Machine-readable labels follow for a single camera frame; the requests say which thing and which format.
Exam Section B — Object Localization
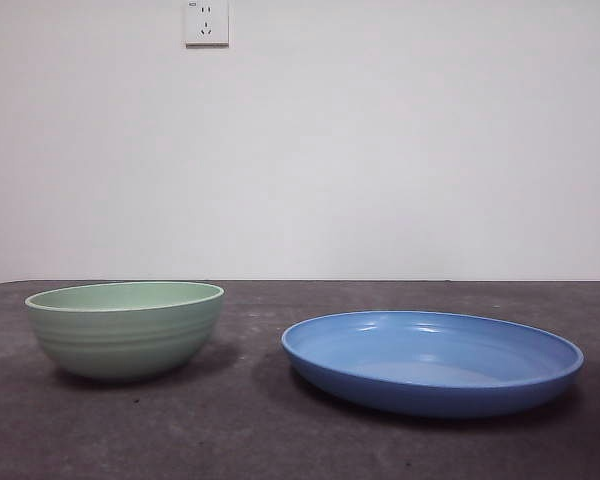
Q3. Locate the blue round plate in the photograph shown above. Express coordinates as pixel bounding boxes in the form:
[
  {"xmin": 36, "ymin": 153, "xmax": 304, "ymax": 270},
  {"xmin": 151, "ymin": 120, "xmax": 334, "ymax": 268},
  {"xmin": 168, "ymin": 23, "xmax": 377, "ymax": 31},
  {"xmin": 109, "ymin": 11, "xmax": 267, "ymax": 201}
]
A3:
[{"xmin": 280, "ymin": 309, "xmax": 585, "ymax": 419}]

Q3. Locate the green ribbed bowl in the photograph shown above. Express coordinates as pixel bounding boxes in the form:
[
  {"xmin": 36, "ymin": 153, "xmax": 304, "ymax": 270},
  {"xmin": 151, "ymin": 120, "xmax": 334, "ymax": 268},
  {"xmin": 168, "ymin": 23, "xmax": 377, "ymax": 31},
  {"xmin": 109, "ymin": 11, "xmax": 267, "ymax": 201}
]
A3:
[{"xmin": 24, "ymin": 280, "xmax": 225, "ymax": 385}]

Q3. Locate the white wall socket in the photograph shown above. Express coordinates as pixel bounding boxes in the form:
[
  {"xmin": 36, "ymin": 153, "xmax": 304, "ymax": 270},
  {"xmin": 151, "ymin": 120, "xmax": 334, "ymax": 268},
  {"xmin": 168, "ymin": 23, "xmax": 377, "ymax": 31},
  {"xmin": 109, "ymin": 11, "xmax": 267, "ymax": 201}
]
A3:
[{"xmin": 184, "ymin": 0, "xmax": 230, "ymax": 49}]

